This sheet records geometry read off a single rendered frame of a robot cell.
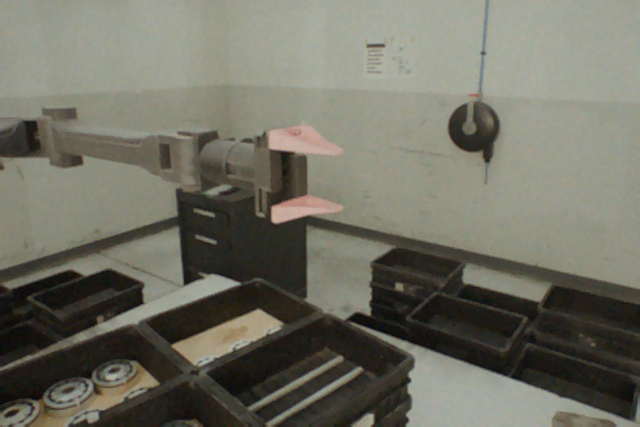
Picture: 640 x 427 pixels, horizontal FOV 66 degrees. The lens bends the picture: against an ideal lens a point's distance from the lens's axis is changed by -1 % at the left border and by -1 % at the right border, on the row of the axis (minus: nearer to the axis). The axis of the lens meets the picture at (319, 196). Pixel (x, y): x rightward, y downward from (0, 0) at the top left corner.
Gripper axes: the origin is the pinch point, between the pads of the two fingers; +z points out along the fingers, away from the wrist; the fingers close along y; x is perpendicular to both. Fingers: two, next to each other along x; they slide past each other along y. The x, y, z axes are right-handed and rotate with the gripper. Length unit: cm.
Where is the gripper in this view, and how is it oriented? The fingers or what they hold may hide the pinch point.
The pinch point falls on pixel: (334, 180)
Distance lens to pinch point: 55.4
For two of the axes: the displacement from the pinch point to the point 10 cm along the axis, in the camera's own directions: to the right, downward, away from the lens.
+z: 7.9, 1.5, -5.9
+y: 0.0, 9.7, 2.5
